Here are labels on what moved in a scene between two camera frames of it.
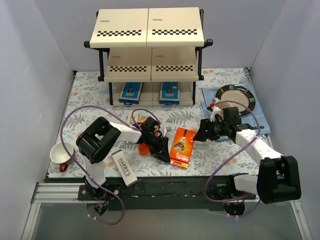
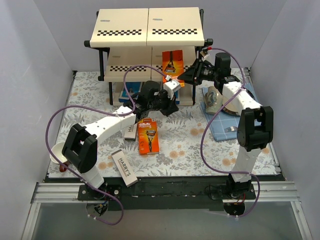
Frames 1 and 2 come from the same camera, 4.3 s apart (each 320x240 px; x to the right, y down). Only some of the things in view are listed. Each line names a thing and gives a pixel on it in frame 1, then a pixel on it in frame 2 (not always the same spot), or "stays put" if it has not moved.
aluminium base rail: x=52 y=192 stays put
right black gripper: x=208 y=129 → x=196 y=72
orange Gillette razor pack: x=182 y=146 → x=173 y=66
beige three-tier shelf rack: x=150 y=56 stays put
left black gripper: x=160 y=145 → x=169 y=104
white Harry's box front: x=124 y=167 stays put
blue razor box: x=131 y=93 stays put
